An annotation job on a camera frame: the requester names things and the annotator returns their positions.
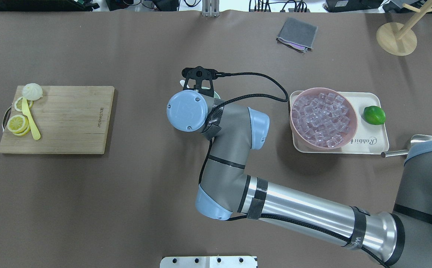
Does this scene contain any lemon slice near bun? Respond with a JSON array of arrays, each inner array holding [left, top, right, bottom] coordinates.
[[14, 96, 34, 112]]

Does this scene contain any grey folded cloth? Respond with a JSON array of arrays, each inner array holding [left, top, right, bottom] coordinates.
[[276, 17, 318, 53]]

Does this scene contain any aluminium frame post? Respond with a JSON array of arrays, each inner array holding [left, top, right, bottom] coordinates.
[[202, 0, 220, 17]]

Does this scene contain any green lime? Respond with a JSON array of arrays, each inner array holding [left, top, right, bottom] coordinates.
[[363, 106, 386, 125]]

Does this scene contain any pink bowl of ice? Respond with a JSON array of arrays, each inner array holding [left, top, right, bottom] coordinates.
[[289, 87, 358, 150]]

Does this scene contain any wooden cup tree stand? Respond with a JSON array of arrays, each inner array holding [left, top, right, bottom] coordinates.
[[376, 0, 432, 56]]

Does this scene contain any mint green bowl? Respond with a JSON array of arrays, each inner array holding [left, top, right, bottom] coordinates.
[[187, 86, 220, 99]]

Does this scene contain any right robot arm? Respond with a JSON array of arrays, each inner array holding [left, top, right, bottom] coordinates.
[[166, 90, 432, 268]]

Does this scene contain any lemon slice stack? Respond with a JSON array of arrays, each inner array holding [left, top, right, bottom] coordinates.
[[7, 114, 31, 136]]

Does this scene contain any wooden cutting board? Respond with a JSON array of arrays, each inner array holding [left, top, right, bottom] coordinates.
[[0, 86, 115, 154]]

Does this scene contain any cream serving tray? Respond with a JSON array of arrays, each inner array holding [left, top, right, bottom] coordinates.
[[292, 92, 389, 155]]

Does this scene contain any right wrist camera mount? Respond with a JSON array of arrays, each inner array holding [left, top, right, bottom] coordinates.
[[181, 66, 231, 97]]

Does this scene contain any metal ice scoop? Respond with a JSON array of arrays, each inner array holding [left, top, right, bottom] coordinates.
[[381, 134, 432, 158]]

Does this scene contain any yellow plastic knife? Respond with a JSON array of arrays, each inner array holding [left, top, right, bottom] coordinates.
[[21, 97, 41, 140]]

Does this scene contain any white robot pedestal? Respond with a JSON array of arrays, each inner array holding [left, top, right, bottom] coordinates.
[[160, 255, 258, 268]]

